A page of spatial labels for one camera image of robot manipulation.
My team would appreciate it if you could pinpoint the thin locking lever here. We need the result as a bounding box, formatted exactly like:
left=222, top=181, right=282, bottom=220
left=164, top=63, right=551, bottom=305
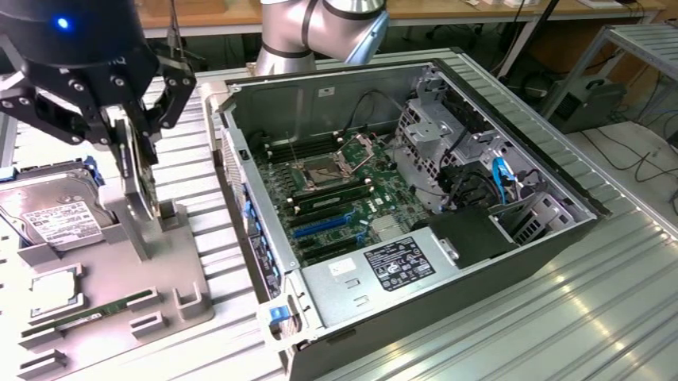
left=285, top=130, right=300, bottom=167

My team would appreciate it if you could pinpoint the open black PC case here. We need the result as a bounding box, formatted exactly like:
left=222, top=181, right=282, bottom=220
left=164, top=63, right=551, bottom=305
left=200, top=47, right=615, bottom=381

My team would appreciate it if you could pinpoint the green RAM stick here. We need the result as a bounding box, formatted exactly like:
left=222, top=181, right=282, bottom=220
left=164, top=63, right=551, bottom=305
left=22, top=291, right=153, bottom=335

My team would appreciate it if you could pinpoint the gray metal disk bay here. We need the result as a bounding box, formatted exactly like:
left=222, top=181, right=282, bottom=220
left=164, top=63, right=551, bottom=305
left=393, top=67, right=509, bottom=207

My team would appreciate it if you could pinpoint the green motherboard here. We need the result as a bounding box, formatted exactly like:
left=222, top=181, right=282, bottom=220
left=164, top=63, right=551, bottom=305
left=248, top=126, right=435, bottom=267

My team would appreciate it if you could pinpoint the black wire bundle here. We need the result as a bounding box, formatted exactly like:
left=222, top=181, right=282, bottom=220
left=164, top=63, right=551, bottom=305
left=439, top=164, right=499, bottom=207

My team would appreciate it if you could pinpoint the black expansion slot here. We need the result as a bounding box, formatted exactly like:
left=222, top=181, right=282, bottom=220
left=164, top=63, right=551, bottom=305
left=288, top=206, right=348, bottom=228
left=294, top=232, right=361, bottom=251
left=300, top=240, right=366, bottom=259

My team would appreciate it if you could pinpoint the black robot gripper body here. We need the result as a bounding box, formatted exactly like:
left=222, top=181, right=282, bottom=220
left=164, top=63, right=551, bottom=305
left=0, top=0, right=160, bottom=108

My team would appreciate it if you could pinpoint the black RAM slot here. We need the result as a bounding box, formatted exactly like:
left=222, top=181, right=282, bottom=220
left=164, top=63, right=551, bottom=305
left=289, top=181, right=372, bottom=202
left=262, top=133, right=340, bottom=155
left=288, top=176, right=369, bottom=195
left=266, top=141, right=345, bottom=164

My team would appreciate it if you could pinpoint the gray robot cable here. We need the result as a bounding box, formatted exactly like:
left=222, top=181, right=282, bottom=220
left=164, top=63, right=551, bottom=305
left=166, top=0, right=189, bottom=60

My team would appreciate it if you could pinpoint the black floor cable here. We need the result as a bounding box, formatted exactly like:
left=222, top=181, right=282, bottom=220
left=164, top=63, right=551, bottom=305
left=579, top=126, right=678, bottom=183

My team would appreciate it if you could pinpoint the gray equipment box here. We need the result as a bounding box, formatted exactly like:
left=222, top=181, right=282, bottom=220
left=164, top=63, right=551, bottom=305
left=549, top=77, right=628, bottom=134

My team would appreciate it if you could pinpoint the metal socket cover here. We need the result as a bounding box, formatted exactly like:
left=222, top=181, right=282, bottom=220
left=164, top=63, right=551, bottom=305
left=336, top=133, right=380, bottom=170

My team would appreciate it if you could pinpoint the blue expansion slot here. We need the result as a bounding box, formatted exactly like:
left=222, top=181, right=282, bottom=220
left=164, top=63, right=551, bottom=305
left=289, top=214, right=354, bottom=240

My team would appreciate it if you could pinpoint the CPU socket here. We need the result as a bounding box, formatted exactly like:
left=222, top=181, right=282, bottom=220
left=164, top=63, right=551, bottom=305
left=294, top=156, right=353, bottom=187

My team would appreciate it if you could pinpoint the blue data wire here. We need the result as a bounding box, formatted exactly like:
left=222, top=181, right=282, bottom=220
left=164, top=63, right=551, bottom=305
left=491, top=157, right=512, bottom=206

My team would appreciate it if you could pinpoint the installed RAM stick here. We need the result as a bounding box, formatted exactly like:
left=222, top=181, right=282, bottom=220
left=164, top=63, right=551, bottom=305
left=293, top=186, right=374, bottom=214

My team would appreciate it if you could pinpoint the wooden desk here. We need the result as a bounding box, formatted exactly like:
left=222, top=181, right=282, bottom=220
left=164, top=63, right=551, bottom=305
left=130, top=0, right=265, bottom=40
left=388, top=0, right=663, bottom=80

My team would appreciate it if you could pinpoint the blue disk carrier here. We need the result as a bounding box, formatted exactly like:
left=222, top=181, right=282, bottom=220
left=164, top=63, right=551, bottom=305
left=0, top=156, right=108, bottom=188

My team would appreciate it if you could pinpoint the black looped wire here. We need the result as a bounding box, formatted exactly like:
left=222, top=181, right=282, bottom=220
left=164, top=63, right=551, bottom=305
left=341, top=90, right=403, bottom=136

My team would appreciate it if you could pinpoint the silver CPU chip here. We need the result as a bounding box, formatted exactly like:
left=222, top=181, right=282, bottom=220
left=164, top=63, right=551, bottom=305
left=29, top=273, right=80, bottom=315

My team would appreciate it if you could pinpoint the silver chipset heat sink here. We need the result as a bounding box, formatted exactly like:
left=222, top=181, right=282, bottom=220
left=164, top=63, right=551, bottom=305
left=369, top=220, right=408, bottom=239

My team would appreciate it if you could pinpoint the metal slat table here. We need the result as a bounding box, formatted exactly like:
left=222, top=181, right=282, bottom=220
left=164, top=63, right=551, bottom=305
left=539, top=23, right=678, bottom=120

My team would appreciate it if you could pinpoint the hard disk drive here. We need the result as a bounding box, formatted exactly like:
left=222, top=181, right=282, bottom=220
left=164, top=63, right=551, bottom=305
left=0, top=168, right=116, bottom=252

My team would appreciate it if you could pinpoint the gray power supply unit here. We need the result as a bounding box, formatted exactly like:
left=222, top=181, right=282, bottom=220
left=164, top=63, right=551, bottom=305
left=288, top=225, right=461, bottom=333

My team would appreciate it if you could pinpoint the gray parts rack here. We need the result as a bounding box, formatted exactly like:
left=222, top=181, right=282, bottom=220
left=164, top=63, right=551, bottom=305
left=0, top=186, right=216, bottom=381

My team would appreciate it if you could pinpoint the graphics card with metal bracket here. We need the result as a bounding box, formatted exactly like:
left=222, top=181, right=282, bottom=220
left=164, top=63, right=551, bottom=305
left=102, top=105, right=160, bottom=221

